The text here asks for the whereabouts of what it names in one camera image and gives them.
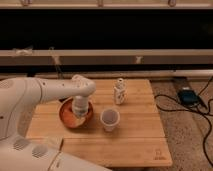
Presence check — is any white patterned ceramic bottle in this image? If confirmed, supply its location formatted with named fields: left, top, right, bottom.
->
left=114, top=78, right=126, bottom=105

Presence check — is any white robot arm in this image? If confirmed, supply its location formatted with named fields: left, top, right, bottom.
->
left=0, top=75, right=111, bottom=171

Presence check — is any black power adapter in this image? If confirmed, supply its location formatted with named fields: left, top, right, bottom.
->
left=178, top=89, right=199, bottom=106

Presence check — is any orange ceramic bowl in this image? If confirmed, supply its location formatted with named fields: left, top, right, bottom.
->
left=59, top=99, right=94, bottom=129

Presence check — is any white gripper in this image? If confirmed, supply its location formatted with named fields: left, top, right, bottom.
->
left=72, top=96, right=88, bottom=118

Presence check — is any black cable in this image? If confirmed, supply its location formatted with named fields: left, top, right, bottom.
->
left=153, top=77, right=213, bottom=168

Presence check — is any white ceramic cup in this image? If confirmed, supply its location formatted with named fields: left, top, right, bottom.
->
left=100, top=108, right=120, bottom=132

